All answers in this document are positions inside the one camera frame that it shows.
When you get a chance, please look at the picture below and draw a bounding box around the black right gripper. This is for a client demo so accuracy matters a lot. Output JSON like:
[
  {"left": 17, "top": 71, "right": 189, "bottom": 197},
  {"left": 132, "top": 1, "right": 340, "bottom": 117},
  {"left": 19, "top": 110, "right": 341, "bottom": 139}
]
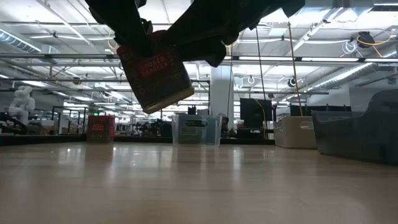
[{"left": 161, "top": 0, "right": 305, "bottom": 68}]

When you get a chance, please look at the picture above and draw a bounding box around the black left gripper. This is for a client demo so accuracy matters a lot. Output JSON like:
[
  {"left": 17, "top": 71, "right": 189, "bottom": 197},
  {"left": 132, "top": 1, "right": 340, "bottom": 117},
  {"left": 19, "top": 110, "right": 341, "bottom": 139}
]
[{"left": 85, "top": 0, "right": 153, "bottom": 57}]

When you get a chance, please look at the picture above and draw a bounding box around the red spice tin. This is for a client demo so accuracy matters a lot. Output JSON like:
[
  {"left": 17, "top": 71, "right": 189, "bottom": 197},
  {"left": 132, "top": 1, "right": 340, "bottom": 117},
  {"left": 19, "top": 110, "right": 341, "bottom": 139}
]
[
  {"left": 86, "top": 114, "right": 115, "bottom": 144},
  {"left": 116, "top": 29, "right": 195, "bottom": 114}
]

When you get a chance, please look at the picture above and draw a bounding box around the black spice tin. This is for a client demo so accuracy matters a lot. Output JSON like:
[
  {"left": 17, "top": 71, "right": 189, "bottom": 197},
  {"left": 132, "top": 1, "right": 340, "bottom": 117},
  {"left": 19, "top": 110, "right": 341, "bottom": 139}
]
[
  {"left": 201, "top": 116, "right": 218, "bottom": 146},
  {"left": 177, "top": 116, "right": 203, "bottom": 146}
]

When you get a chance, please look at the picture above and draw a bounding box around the white square column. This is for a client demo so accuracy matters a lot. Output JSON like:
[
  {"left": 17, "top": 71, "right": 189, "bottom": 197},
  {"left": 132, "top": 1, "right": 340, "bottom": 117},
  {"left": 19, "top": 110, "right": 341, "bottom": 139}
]
[{"left": 210, "top": 65, "right": 234, "bottom": 124}]

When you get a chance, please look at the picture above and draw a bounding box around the long ceiling light bar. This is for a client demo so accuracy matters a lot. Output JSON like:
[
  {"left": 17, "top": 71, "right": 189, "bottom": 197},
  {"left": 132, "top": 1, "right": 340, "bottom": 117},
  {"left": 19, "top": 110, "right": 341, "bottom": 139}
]
[{"left": 0, "top": 52, "right": 398, "bottom": 63}]

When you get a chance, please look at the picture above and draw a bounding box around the black flat screen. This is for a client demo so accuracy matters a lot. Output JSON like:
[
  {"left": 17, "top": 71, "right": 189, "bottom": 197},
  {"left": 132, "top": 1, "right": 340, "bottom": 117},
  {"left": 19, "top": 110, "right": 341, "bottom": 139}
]
[{"left": 239, "top": 98, "right": 275, "bottom": 130}]

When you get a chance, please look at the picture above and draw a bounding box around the clear plastic bin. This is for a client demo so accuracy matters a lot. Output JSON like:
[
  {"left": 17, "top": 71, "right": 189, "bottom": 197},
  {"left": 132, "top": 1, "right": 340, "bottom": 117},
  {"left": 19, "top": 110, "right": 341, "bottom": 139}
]
[{"left": 171, "top": 114, "right": 223, "bottom": 147}]

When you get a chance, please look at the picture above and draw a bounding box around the white robot figure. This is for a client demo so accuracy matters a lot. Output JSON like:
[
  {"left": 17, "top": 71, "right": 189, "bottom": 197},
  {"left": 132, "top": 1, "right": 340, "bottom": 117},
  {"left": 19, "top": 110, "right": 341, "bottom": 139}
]
[{"left": 7, "top": 85, "right": 37, "bottom": 127}]

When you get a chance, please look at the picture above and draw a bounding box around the white plastic bin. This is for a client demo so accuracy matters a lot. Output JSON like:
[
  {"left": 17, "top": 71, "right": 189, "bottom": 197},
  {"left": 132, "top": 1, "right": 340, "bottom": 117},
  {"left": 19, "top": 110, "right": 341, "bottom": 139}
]
[{"left": 273, "top": 115, "right": 317, "bottom": 150}]

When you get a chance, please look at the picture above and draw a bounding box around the dark grey plastic bin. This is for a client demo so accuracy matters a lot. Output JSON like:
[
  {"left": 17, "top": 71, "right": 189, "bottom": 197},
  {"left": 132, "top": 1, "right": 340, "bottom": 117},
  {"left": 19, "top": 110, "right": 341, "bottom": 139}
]
[{"left": 312, "top": 89, "right": 398, "bottom": 166}]

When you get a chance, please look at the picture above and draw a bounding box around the thin black hanging cable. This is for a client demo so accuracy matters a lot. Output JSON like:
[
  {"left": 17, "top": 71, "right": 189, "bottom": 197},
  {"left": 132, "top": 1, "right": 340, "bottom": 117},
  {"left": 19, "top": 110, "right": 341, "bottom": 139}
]
[
  {"left": 255, "top": 27, "right": 269, "bottom": 139},
  {"left": 226, "top": 43, "right": 236, "bottom": 125}
]

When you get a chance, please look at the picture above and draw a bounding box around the black aluminium table frame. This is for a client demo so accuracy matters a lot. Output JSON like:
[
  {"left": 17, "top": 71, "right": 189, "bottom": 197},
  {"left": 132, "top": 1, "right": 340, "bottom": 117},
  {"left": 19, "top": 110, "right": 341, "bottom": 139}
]
[{"left": 0, "top": 133, "right": 279, "bottom": 147}]

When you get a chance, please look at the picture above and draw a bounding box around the grey ventilation duct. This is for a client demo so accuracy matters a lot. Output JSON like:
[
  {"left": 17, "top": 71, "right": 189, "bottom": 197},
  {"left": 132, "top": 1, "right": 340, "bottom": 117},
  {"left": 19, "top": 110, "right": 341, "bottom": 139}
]
[{"left": 306, "top": 62, "right": 398, "bottom": 93}]

